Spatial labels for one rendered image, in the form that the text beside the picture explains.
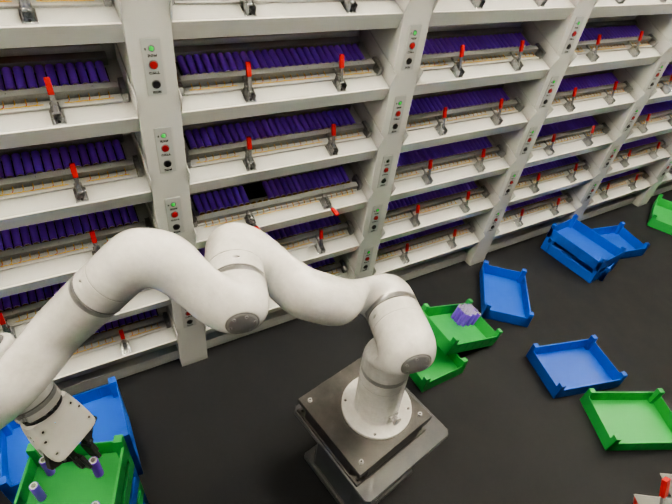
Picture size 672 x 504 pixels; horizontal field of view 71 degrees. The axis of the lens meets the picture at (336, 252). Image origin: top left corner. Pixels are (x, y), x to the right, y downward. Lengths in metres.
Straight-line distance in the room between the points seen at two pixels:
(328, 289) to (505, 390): 1.21
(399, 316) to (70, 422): 0.68
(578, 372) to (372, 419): 1.11
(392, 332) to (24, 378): 0.64
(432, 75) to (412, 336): 0.90
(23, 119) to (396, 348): 0.91
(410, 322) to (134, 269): 0.53
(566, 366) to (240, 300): 1.65
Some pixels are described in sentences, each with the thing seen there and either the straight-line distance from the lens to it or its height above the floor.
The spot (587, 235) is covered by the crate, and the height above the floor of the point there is 0.09.
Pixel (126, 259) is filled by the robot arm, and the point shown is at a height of 0.99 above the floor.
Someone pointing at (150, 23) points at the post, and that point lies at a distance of 1.14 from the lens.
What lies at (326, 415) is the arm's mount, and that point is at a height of 0.35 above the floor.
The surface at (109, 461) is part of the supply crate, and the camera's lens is 1.34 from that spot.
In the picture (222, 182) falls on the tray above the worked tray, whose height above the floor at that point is 0.75.
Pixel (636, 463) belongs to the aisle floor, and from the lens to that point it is 2.06.
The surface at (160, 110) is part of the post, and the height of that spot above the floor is 0.98.
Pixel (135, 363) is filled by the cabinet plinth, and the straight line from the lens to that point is 1.82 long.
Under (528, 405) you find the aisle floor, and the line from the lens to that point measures 1.97.
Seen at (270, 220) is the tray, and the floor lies 0.57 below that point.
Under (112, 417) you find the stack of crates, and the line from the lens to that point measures 1.59.
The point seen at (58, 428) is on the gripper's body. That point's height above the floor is 0.59.
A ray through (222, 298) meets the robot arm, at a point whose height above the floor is 0.95.
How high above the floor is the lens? 1.49
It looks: 41 degrees down
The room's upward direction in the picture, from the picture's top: 9 degrees clockwise
